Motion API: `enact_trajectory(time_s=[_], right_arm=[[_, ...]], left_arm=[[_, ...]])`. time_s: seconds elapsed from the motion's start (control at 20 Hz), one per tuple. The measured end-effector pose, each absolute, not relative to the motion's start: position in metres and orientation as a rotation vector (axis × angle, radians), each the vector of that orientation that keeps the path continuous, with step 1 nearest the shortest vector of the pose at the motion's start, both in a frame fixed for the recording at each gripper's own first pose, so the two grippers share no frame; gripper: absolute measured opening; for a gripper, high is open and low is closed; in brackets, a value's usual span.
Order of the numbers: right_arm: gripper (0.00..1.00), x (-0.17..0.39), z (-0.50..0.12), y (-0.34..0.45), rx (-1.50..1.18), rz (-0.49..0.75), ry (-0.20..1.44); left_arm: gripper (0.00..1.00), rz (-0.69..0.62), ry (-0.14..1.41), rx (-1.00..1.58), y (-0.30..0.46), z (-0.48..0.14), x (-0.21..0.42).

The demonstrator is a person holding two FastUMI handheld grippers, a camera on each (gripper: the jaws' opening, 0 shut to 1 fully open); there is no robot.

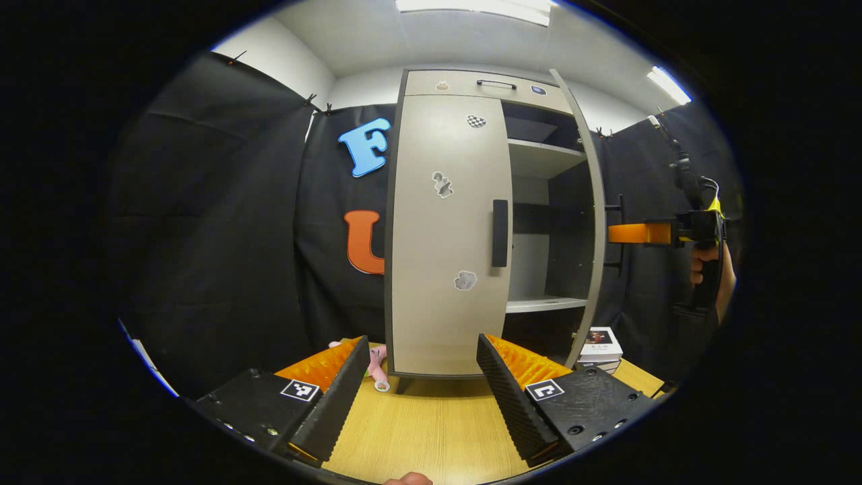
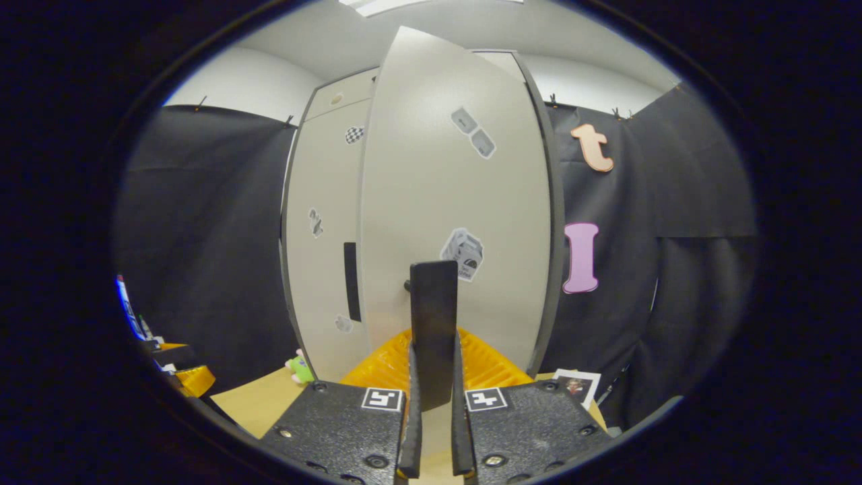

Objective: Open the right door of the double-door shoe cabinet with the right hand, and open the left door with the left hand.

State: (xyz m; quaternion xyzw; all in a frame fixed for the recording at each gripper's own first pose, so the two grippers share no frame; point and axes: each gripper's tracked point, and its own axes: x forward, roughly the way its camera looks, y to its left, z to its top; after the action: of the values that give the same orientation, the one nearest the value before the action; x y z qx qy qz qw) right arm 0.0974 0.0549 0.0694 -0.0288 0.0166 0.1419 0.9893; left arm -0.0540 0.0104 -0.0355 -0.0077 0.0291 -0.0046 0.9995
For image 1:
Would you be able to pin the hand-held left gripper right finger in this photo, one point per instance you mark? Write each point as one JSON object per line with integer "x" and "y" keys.
{"x": 512, "y": 404}

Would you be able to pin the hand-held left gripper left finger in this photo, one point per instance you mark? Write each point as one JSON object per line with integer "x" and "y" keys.
{"x": 337, "y": 404}

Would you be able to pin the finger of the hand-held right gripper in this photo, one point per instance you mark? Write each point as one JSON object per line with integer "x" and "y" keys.
{"x": 640, "y": 233}

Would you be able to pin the beige cabinet door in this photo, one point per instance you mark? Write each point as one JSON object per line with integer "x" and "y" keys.
{"x": 438, "y": 269}
{"x": 598, "y": 215}

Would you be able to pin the beige double-door shoe cabinet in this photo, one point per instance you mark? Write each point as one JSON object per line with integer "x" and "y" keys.
{"x": 566, "y": 229}

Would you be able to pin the white cabinet shelf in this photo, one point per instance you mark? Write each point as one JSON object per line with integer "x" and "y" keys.
{"x": 545, "y": 304}
{"x": 539, "y": 158}

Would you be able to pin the beige cabinet drawer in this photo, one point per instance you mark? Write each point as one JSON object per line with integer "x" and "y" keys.
{"x": 461, "y": 84}

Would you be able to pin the pink green toy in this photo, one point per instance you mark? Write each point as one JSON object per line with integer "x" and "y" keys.
{"x": 377, "y": 364}

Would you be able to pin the dark book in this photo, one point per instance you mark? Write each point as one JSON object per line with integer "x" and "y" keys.
{"x": 606, "y": 366}

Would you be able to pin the white picture-cover book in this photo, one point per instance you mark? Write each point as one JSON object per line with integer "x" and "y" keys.
{"x": 601, "y": 340}

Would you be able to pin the small ceiling light panel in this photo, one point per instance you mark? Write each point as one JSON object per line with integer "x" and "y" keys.
{"x": 669, "y": 84}

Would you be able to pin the black backdrop cloth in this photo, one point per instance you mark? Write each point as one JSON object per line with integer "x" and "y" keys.
{"x": 222, "y": 236}

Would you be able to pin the large ceiling light panel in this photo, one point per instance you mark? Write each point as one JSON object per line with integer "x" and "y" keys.
{"x": 471, "y": 7}

